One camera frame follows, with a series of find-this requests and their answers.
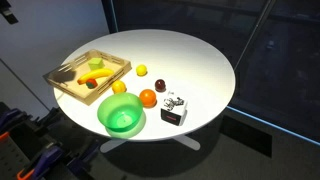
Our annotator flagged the light green block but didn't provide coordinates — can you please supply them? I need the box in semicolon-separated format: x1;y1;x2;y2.
88;57;104;71

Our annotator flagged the slatted wooden tray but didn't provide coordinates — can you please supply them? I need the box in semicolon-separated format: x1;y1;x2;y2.
43;49;133;107

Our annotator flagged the dark red toy plum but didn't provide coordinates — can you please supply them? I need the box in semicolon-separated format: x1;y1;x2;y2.
154;78;167;93

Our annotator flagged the orange toy orange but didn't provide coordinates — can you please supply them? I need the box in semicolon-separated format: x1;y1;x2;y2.
138;88;158;108

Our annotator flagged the black white patterned cube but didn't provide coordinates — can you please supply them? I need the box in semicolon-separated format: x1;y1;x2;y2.
160;90;189;127

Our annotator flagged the yellow toy lemon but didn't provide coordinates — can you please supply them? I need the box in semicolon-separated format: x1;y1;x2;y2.
135;64;148;77

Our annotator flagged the yellow-orange round toy fruit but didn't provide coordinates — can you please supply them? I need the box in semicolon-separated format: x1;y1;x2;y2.
111;80;127;95

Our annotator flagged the translucent green plastic bowl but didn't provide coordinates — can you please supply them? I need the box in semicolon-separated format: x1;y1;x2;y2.
96;92;144;132

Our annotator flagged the yellow toy banana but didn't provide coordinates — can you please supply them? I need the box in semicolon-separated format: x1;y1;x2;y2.
77;68;115;85

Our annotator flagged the red toy tomato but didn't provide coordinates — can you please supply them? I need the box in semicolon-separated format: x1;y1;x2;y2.
85;78;99;90

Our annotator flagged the dark blue clamp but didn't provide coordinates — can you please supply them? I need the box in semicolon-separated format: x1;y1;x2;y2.
66;139;101;175

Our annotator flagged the purple clamp with orange tip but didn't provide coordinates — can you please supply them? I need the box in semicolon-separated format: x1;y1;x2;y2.
16;145;64;180

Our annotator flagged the black perforated breadboard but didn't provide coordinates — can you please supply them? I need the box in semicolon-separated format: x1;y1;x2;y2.
0;133;31;180

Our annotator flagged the white table pedestal base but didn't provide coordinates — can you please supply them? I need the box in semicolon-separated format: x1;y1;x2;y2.
99;134;202;154

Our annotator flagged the black wall bracket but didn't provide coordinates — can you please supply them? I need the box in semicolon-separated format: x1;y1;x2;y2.
0;0;19;25

